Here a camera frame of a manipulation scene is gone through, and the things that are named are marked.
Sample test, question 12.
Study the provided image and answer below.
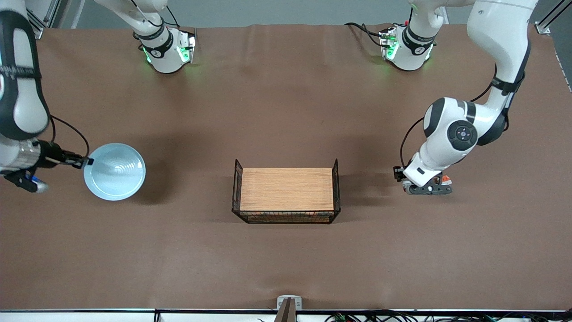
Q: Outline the wooden board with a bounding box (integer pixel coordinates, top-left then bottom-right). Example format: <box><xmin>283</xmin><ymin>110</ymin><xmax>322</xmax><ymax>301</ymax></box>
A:
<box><xmin>240</xmin><ymin>167</ymin><xmax>335</xmax><ymax>212</ymax></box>

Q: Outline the light blue round plate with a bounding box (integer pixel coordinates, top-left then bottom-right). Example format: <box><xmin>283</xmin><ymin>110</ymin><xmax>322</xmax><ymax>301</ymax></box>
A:
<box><xmin>83</xmin><ymin>143</ymin><xmax>147</xmax><ymax>201</ymax></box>

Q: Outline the black base power cable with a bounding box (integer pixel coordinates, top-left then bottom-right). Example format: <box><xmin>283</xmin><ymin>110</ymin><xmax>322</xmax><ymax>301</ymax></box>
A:
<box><xmin>344</xmin><ymin>21</ymin><xmax>386</xmax><ymax>47</ymax></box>

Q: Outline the brown table cloth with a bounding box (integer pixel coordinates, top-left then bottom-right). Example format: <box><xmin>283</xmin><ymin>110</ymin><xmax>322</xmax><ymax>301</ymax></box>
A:
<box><xmin>0</xmin><ymin>23</ymin><xmax>572</xmax><ymax>311</ymax></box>

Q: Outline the black cable bundle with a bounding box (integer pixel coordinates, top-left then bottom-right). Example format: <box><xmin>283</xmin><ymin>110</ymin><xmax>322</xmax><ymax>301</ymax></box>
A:
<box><xmin>324</xmin><ymin>310</ymin><xmax>572</xmax><ymax>322</ymax></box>

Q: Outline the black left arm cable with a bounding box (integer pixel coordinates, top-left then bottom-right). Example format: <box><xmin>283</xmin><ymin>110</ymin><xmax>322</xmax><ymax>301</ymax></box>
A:
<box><xmin>399</xmin><ymin>63</ymin><xmax>497</xmax><ymax>169</ymax></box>

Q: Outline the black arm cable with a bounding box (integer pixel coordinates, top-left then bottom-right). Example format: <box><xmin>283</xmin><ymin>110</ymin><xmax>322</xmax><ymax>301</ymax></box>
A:
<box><xmin>48</xmin><ymin>115</ymin><xmax>90</xmax><ymax>160</ymax></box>
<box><xmin>399</xmin><ymin>63</ymin><xmax>497</xmax><ymax>169</ymax></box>

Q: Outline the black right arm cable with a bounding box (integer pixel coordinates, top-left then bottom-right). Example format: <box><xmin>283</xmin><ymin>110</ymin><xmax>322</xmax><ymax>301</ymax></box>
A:
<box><xmin>48</xmin><ymin>115</ymin><xmax>90</xmax><ymax>160</ymax></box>

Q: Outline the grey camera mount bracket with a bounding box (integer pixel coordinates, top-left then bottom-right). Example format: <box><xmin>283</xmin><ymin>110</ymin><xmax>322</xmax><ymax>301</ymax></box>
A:
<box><xmin>273</xmin><ymin>295</ymin><xmax>303</xmax><ymax>322</ymax></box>

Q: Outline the black wire mesh basket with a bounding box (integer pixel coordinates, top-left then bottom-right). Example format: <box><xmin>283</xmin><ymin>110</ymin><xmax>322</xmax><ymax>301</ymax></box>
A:
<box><xmin>231</xmin><ymin>158</ymin><xmax>341</xmax><ymax>225</ymax></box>

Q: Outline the aluminium frame post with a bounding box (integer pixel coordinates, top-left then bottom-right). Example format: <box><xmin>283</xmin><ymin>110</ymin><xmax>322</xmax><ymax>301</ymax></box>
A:
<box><xmin>26</xmin><ymin>0</ymin><xmax>72</xmax><ymax>40</ymax></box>
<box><xmin>534</xmin><ymin>0</ymin><xmax>572</xmax><ymax>35</ymax></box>

